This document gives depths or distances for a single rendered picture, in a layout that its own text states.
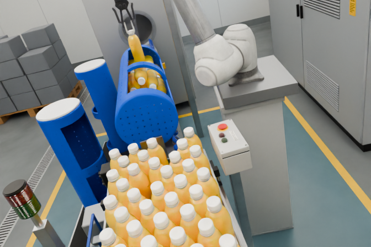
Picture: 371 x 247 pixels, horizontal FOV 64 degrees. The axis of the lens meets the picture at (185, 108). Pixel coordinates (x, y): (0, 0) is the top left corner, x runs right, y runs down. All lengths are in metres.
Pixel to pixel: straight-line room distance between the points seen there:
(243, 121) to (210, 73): 0.39
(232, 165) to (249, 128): 0.56
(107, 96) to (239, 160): 1.86
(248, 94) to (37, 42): 4.15
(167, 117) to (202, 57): 0.31
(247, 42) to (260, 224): 1.18
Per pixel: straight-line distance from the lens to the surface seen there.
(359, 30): 2.34
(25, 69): 4.93
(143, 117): 1.32
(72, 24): 6.66
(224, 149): 1.03
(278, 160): 1.76
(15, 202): 0.97
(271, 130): 1.63
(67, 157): 2.05
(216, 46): 1.30
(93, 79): 2.65
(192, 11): 1.31
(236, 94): 1.44
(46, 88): 4.94
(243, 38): 1.44
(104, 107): 2.74
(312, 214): 2.27
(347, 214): 2.29
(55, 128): 1.95
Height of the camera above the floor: 1.72
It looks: 28 degrees down
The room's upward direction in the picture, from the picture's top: 15 degrees counter-clockwise
